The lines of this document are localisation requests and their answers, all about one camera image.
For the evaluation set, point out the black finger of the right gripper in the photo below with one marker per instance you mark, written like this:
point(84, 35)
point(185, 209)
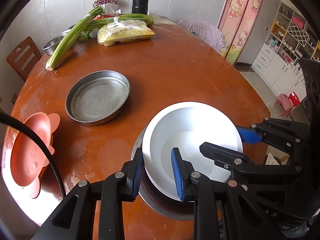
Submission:
point(241, 164)

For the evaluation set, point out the pink hello kitty screen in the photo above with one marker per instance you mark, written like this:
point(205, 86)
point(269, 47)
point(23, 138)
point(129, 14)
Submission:
point(236, 23)

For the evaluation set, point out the brown slatted wooden chair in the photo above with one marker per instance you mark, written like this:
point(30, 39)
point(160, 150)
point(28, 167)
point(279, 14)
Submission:
point(23, 57)

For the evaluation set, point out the white storage cabinet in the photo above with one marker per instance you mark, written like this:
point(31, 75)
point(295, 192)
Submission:
point(290, 39)

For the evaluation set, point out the wall power outlet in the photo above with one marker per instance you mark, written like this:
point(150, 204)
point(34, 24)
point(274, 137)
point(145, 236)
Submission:
point(14, 98)

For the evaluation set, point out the celery bunch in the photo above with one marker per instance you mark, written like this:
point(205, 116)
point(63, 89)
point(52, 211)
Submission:
point(68, 40)

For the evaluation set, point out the pink and red child stools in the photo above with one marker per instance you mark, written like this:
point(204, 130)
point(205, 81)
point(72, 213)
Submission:
point(288, 102)

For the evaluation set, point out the purple cloth on chair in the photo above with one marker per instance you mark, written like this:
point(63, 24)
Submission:
point(206, 32)

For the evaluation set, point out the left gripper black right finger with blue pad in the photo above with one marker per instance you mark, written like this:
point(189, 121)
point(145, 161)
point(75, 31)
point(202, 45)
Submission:
point(206, 225)

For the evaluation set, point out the bagged yellow noodles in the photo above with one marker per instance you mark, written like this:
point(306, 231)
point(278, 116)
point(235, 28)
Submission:
point(123, 32)

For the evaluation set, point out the white ceramic bowl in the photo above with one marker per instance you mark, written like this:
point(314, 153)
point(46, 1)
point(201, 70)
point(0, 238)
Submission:
point(186, 126)

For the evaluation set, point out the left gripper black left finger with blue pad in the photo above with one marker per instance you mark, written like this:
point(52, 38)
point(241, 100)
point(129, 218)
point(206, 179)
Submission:
point(74, 216)

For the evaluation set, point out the steel plate under bowl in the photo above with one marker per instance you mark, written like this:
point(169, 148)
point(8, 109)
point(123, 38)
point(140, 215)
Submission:
point(176, 209)

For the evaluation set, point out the shallow steel round pan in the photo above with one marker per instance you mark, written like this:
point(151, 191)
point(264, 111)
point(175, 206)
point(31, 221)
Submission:
point(97, 97)

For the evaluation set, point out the large steel mixing bowl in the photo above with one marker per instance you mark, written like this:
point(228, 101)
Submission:
point(50, 46)

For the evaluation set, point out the red dried flower bunch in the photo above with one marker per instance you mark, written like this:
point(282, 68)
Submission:
point(102, 2)

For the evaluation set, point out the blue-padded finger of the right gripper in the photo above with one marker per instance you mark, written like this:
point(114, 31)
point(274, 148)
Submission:
point(284, 135)

